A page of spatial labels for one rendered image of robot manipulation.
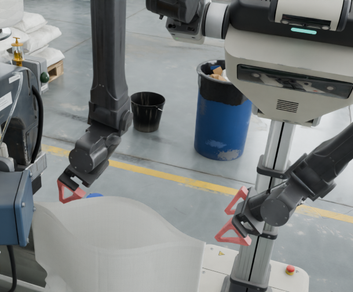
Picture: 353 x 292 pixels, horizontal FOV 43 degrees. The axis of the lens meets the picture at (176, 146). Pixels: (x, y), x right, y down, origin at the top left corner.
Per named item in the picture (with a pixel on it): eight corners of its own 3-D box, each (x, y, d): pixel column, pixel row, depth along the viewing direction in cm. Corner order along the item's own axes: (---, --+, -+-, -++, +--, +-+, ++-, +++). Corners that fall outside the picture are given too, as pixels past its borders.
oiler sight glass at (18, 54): (25, 58, 109) (24, 44, 108) (19, 61, 107) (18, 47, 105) (17, 56, 110) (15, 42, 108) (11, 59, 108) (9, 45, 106)
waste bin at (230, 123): (253, 139, 370) (267, 65, 338) (243, 171, 326) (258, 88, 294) (197, 128, 380) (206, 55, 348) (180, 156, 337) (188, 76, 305)
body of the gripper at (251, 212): (236, 215, 92) (265, 202, 88) (245, 188, 101) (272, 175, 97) (254, 238, 94) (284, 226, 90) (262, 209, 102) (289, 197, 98)
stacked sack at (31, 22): (51, 27, 439) (50, 12, 432) (25, 38, 402) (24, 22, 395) (-8, 17, 454) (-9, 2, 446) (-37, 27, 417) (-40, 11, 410)
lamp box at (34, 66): (48, 90, 120) (46, 58, 116) (39, 96, 117) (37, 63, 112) (24, 85, 122) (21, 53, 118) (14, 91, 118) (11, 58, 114)
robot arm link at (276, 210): (339, 181, 88) (307, 150, 90) (328, 201, 78) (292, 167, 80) (297, 216, 94) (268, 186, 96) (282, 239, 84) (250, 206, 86)
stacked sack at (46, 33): (65, 38, 451) (65, 24, 444) (27, 57, 394) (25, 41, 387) (27, 32, 461) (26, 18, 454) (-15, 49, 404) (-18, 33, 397)
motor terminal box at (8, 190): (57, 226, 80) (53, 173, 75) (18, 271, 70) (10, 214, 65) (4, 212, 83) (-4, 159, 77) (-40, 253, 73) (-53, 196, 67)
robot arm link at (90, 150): (134, 109, 92) (98, 95, 94) (107, 130, 83) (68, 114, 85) (126, 156, 98) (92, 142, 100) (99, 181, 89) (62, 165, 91)
